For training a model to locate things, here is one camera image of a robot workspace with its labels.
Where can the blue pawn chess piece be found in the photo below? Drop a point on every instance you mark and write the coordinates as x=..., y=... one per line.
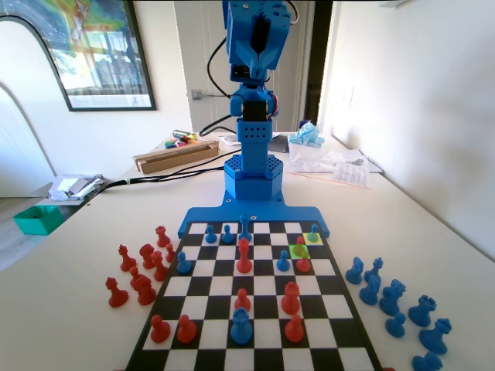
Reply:
x=227, y=236
x=283, y=263
x=314, y=235
x=395, y=327
x=426, y=363
x=210, y=235
x=183, y=265

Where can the red pawn chess piece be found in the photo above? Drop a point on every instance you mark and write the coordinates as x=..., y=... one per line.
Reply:
x=116, y=297
x=294, y=331
x=303, y=266
x=159, y=332
x=170, y=255
x=242, y=302
x=299, y=245
x=186, y=333

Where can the blue king chess piece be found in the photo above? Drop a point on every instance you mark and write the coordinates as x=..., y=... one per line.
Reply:
x=244, y=232

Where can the red rook chess piece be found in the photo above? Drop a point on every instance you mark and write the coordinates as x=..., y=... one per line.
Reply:
x=162, y=237
x=291, y=301

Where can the tall red piece board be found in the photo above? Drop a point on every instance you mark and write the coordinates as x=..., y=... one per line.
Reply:
x=243, y=261

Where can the blue knight chess piece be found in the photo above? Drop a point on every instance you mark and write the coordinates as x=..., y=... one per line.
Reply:
x=391, y=301
x=354, y=272

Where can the blue bishop chess piece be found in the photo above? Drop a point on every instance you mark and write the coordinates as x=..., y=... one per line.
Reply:
x=374, y=270
x=370, y=293

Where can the blue rook chess piece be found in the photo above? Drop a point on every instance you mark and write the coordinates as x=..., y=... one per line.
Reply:
x=421, y=314
x=241, y=330

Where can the white door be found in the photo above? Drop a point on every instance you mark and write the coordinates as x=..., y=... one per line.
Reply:
x=193, y=46

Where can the blue crumpled cloth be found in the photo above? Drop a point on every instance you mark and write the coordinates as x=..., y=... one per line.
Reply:
x=307, y=136

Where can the dark grey pouch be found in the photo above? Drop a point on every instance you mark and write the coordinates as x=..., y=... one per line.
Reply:
x=280, y=144

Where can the silver yellow tool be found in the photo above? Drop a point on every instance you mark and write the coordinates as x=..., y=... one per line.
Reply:
x=183, y=134

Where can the clear plastic bag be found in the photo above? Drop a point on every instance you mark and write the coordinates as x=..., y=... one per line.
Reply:
x=313, y=160

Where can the long cardboard box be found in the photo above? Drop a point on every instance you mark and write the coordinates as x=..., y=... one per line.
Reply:
x=174, y=160

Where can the black framed poster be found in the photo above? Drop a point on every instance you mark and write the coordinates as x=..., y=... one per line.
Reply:
x=100, y=58

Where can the printed paper sheet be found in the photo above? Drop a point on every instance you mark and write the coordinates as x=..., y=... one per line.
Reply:
x=352, y=174

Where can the grey white paper pile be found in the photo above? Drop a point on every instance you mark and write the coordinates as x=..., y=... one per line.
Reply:
x=73, y=187

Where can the black white chessboard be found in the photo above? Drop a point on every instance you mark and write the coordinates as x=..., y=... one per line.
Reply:
x=263, y=288

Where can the green plastic bin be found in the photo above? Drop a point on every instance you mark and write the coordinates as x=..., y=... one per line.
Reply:
x=36, y=222

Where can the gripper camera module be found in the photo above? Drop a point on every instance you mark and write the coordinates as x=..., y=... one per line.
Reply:
x=243, y=73

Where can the blue base plate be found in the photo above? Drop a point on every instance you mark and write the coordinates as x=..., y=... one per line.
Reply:
x=216, y=214

